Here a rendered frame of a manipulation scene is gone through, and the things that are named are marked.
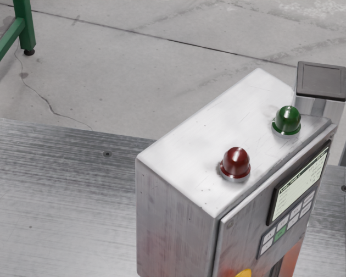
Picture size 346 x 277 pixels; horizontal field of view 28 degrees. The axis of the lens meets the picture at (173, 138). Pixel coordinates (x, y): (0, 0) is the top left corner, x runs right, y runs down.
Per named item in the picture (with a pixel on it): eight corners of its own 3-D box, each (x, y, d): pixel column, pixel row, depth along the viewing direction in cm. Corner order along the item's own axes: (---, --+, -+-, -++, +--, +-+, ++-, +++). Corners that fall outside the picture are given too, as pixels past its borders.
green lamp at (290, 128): (264, 128, 62) (268, 110, 60) (283, 114, 63) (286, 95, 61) (288, 143, 60) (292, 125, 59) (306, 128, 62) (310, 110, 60)
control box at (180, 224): (134, 273, 73) (132, 155, 59) (238, 186, 81) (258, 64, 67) (205, 337, 68) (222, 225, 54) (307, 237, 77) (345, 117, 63)
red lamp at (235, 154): (212, 170, 58) (215, 151, 56) (233, 154, 59) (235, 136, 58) (236, 187, 57) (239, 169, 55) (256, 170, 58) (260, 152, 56)
